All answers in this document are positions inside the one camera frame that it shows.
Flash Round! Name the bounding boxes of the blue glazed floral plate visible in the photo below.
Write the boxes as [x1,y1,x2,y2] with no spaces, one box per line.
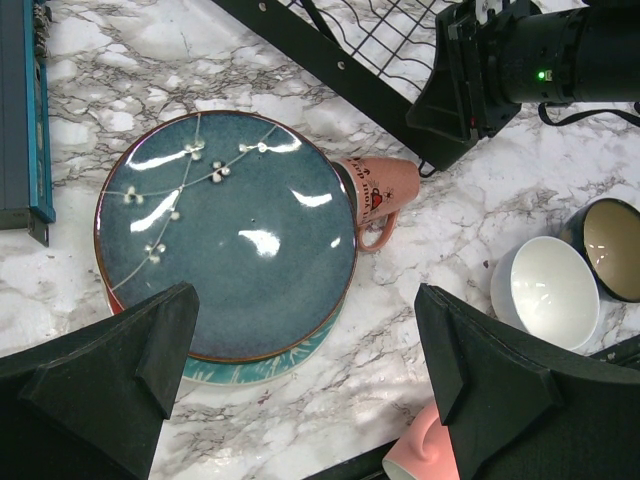
[94,110,356,363]

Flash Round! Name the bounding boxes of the teal patterned bottom plate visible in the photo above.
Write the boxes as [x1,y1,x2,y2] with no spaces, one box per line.
[183,302,344,386]

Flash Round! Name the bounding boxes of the dark grey flat box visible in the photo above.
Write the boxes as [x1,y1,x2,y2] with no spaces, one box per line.
[1,0,56,247]

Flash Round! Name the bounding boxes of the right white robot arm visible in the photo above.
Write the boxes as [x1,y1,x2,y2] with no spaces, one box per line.
[406,1,639,170]

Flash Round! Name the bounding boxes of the white bowl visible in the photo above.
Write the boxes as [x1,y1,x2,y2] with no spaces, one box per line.
[490,236,600,350]

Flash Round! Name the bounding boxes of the dark bowl beige inside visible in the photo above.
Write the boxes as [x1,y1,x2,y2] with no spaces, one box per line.
[559,198,639,303]

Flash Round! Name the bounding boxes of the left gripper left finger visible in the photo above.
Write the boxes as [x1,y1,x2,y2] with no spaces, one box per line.
[1,282,199,479]

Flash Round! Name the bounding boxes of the plain pink mug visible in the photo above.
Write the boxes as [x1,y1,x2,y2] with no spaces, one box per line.
[382,402,460,480]

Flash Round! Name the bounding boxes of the black wire dish rack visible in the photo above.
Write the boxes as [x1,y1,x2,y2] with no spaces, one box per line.
[218,0,476,171]

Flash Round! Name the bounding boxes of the orange middle plate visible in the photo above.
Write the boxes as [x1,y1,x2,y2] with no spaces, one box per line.
[104,288,124,315]

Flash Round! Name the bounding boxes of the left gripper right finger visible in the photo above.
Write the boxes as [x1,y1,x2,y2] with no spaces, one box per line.
[415,284,639,479]

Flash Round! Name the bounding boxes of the black mounting rail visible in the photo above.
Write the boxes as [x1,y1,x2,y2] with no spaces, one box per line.
[306,335,639,480]

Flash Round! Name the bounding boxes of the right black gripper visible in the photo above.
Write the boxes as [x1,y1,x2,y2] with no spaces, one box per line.
[406,1,530,171]

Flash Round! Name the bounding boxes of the printed salmon coffee mug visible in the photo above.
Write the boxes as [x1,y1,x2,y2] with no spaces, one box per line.
[331,156,420,253]

